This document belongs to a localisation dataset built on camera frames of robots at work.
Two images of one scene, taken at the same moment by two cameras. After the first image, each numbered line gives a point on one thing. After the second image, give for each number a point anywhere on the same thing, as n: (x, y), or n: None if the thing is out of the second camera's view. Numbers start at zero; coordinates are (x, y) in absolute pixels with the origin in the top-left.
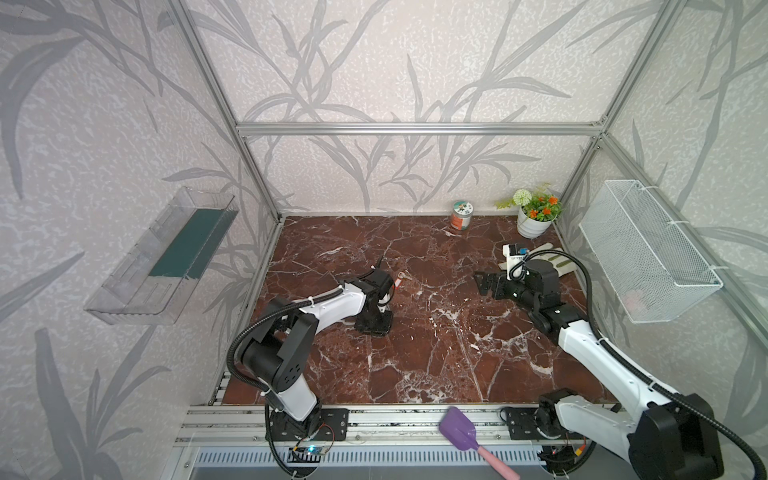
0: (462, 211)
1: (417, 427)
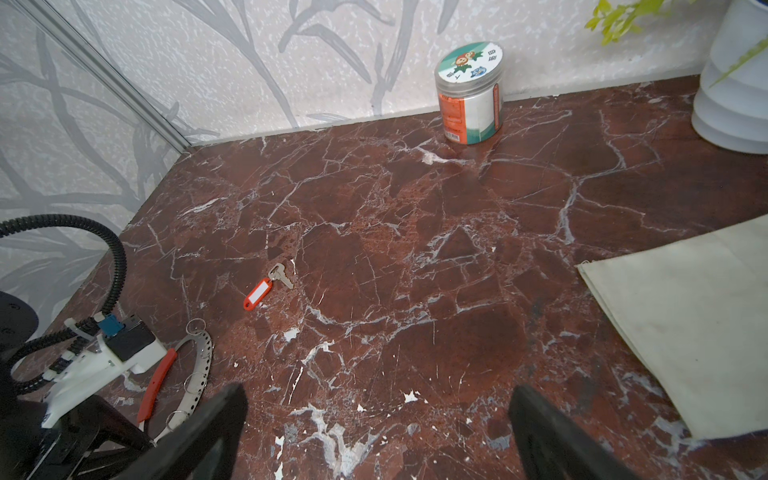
0: (469, 78)
1: None
